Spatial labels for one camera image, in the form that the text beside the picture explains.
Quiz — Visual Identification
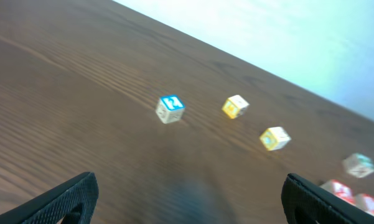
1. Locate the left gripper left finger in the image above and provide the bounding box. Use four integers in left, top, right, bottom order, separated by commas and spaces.
0, 172, 99, 224

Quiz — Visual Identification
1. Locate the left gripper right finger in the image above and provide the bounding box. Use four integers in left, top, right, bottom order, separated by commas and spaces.
281, 173, 374, 224

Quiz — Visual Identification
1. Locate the yellow W block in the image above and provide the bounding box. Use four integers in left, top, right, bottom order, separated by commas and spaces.
222, 95, 250, 119

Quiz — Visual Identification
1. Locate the red letter A block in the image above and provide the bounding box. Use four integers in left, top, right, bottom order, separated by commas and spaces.
320, 179, 355, 206

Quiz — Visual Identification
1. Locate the red letter I block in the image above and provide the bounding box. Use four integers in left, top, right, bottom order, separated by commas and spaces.
354, 194, 374, 216

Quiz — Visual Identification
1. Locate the yellow C block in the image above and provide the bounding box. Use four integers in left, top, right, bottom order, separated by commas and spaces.
259, 126, 291, 151

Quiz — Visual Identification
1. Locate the green number 4 block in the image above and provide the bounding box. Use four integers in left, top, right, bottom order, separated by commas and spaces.
342, 153, 374, 178

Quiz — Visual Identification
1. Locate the blue number 2 block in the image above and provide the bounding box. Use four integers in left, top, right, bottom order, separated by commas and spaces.
156, 95, 185, 124

